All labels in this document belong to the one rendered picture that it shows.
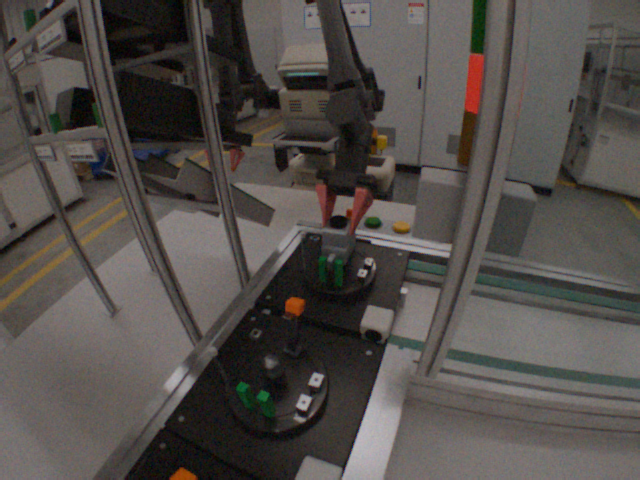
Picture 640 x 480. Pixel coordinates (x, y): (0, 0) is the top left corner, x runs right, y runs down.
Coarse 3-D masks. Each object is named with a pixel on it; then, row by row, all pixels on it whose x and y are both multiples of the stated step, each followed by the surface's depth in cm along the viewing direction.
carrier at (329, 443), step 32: (256, 320) 50; (224, 352) 44; (256, 352) 42; (288, 352) 41; (320, 352) 44; (352, 352) 44; (224, 384) 39; (256, 384) 37; (288, 384) 37; (320, 384) 36; (352, 384) 39; (192, 416) 35; (224, 416) 35; (256, 416) 34; (288, 416) 34; (320, 416) 35; (352, 416) 35; (224, 448) 32; (256, 448) 32; (288, 448) 32; (320, 448) 32; (352, 448) 33
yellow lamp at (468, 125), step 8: (464, 112) 24; (472, 112) 23; (464, 120) 25; (472, 120) 23; (464, 128) 25; (472, 128) 24; (464, 136) 25; (472, 136) 24; (464, 144) 25; (464, 152) 25; (464, 160) 26
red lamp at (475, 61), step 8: (472, 56) 21; (480, 56) 20; (472, 64) 21; (480, 64) 21; (472, 72) 22; (480, 72) 21; (472, 80) 22; (480, 80) 21; (472, 88) 22; (472, 96) 23; (472, 104) 23
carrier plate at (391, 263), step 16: (320, 240) 68; (384, 256) 62; (400, 256) 62; (288, 272) 59; (384, 272) 58; (400, 272) 58; (272, 288) 56; (288, 288) 56; (304, 288) 56; (384, 288) 54; (400, 288) 54; (256, 304) 53; (272, 304) 52; (320, 304) 52; (336, 304) 52; (352, 304) 52; (368, 304) 51; (384, 304) 51; (304, 320) 50; (320, 320) 49; (336, 320) 49; (352, 320) 49; (352, 336) 48
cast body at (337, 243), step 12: (336, 216) 52; (324, 228) 51; (336, 228) 50; (348, 228) 50; (324, 240) 51; (336, 240) 50; (348, 240) 51; (324, 252) 52; (336, 252) 51; (348, 252) 52
